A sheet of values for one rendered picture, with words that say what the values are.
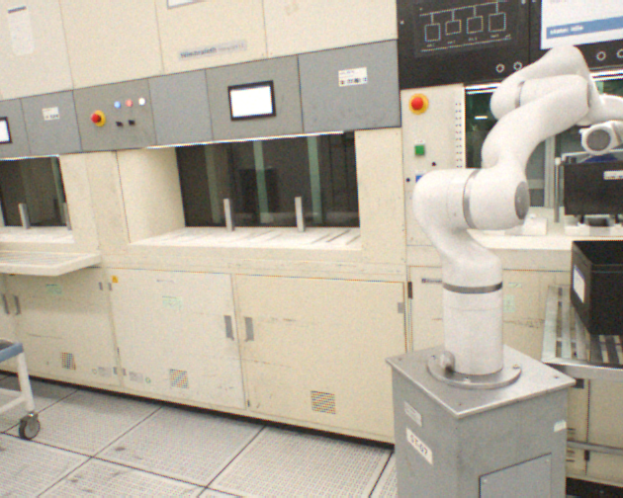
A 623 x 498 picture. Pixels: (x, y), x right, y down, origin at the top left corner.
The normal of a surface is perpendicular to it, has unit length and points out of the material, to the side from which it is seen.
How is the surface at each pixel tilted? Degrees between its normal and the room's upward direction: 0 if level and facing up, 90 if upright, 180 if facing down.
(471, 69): 90
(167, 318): 90
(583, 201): 93
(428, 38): 90
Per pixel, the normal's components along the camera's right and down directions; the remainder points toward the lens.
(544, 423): 0.33, 0.17
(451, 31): -0.43, 0.22
